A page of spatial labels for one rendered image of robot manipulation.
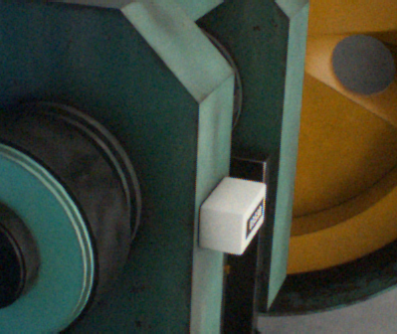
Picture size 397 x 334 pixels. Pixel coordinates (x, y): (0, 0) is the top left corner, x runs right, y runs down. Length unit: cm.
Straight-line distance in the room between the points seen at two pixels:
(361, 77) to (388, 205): 311
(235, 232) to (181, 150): 8
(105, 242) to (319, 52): 66
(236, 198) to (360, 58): 360
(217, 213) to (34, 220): 17
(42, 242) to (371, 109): 70
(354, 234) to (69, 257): 71
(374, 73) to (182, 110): 366
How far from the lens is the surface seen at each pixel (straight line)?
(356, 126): 134
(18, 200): 72
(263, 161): 107
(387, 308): 327
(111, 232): 74
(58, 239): 72
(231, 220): 80
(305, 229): 139
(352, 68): 442
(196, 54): 81
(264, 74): 106
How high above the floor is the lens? 169
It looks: 24 degrees down
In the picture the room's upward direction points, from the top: 3 degrees clockwise
